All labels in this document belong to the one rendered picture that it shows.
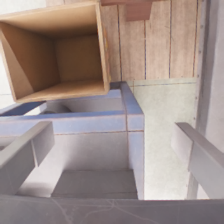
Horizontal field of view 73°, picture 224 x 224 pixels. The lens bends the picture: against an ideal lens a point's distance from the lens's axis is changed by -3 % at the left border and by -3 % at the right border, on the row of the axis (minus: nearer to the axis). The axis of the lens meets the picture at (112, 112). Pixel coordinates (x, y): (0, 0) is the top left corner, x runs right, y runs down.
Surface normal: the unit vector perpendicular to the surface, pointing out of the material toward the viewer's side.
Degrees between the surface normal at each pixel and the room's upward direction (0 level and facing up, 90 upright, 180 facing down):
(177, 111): 0
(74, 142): 0
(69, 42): 0
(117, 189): 90
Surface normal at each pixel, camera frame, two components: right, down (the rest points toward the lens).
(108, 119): -0.02, 0.30
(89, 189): -0.07, -0.95
